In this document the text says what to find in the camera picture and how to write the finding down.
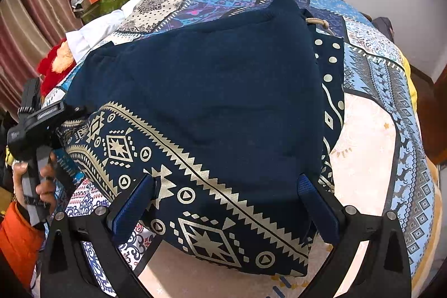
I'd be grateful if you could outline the navy patterned garment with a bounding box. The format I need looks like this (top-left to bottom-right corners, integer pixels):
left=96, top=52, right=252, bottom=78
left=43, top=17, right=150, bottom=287
left=59, top=0, right=344, bottom=276

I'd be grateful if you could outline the orange jacket sleeve forearm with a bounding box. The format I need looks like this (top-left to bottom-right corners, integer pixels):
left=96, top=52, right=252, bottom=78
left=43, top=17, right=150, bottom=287
left=1, top=201, right=45, bottom=290

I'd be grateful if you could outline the person left hand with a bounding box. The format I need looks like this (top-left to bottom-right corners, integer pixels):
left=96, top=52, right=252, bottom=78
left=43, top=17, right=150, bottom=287
left=12, top=150, right=58, bottom=211

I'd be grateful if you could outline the red plush toy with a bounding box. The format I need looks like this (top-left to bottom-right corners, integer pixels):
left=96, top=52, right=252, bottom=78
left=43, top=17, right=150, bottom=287
left=37, top=39, right=76, bottom=97

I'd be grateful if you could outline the blue patchwork bedspread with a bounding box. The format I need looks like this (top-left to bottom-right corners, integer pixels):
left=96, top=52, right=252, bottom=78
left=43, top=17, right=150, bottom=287
left=44, top=0, right=443, bottom=297

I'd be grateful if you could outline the white pillow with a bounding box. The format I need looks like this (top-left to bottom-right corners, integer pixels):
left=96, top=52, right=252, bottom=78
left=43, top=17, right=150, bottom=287
left=66, top=11, right=125, bottom=63

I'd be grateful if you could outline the striped maroon curtain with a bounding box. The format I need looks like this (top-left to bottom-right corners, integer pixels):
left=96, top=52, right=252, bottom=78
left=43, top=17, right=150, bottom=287
left=1, top=0, right=82, bottom=115

